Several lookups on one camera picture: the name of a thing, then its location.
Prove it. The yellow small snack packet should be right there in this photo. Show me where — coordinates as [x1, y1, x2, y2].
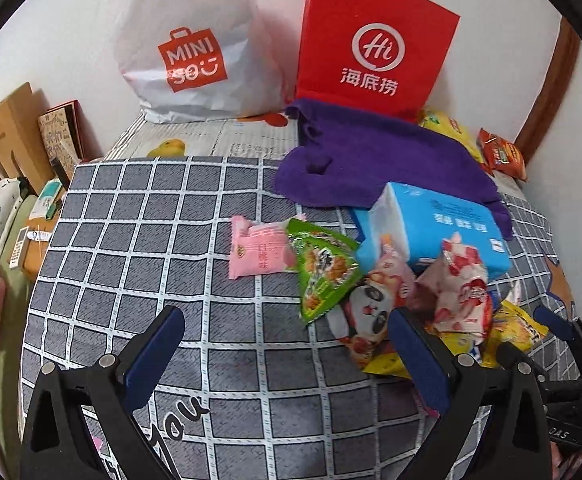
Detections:
[482, 300, 549, 368]

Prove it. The panda pink snack packet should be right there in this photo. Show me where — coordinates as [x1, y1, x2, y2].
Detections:
[326, 234, 416, 370]

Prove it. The green snack packet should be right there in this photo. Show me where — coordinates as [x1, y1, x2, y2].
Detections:
[285, 218, 363, 324]

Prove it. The white strawberry snack packet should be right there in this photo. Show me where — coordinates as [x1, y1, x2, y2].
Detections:
[409, 232, 492, 344]

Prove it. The grey grid bed sheet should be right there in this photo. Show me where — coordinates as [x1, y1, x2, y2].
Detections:
[18, 154, 580, 480]

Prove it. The teal white box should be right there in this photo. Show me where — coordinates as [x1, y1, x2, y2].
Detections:
[29, 178, 64, 220]

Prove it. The blue tissue pack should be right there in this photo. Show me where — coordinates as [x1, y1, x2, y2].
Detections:
[349, 182, 510, 280]

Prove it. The red orange snack bag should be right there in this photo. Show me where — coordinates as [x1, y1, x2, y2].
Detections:
[477, 129, 527, 181]

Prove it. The pink peach snack packet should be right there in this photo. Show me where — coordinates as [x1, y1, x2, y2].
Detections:
[228, 216, 297, 280]

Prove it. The yellow chips bag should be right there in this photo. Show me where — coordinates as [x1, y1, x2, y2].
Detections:
[419, 110, 485, 165]

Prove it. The wooden headboard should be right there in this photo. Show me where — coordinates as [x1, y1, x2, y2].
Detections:
[0, 81, 55, 194]

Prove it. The brown framed picture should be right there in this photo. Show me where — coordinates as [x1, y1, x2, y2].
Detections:
[37, 100, 85, 177]

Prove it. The purple towel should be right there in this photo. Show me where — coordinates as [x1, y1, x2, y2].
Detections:
[274, 99, 513, 240]

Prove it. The white newspaper print sheet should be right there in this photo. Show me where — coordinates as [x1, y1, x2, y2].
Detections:
[104, 113, 297, 160]

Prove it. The red Haidilao paper bag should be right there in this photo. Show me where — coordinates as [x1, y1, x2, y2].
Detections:
[295, 0, 460, 122]

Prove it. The white Miniso plastic bag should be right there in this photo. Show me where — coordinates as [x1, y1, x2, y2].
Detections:
[113, 0, 285, 124]

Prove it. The brown wooden door frame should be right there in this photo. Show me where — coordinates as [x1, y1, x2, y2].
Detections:
[514, 16, 580, 165]

